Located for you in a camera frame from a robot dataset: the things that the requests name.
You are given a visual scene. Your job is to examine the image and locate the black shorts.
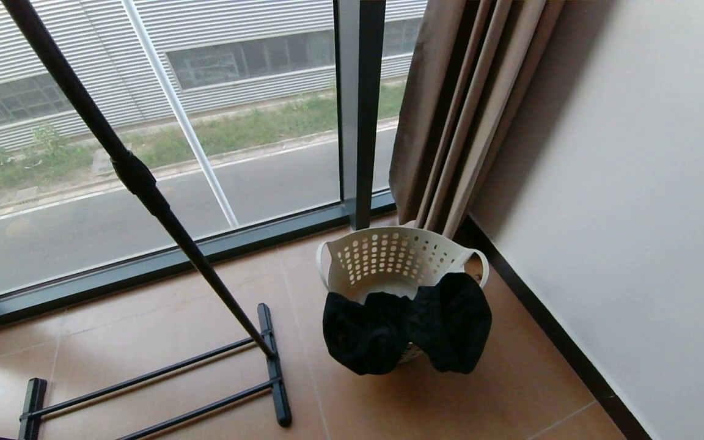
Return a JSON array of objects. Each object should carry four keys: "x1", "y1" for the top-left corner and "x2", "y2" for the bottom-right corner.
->
[{"x1": 406, "y1": 273, "x2": 492, "y2": 375}]

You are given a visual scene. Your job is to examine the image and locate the white laundry basket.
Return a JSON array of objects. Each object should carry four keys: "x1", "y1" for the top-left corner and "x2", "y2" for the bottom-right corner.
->
[{"x1": 317, "y1": 225, "x2": 490, "y2": 367}]

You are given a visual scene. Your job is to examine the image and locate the black clothes rack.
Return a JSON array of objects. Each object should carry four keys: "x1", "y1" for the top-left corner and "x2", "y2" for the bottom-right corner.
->
[{"x1": 1, "y1": 0, "x2": 292, "y2": 440}]

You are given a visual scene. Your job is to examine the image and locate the window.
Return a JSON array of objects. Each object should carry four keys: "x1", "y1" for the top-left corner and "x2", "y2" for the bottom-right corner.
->
[{"x1": 0, "y1": 0, "x2": 429, "y2": 355}]

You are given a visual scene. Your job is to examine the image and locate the black garment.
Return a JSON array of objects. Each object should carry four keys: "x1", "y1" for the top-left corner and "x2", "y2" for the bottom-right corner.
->
[{"x1": 323, "y1": 292, "x2": 417, "y2": 376}]

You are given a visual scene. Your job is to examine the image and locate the brown curtain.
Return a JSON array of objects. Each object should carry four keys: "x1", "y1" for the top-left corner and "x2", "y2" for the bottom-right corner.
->
[{"x1": 389, "y1": 0, "x2": 567, "y2": 240}]

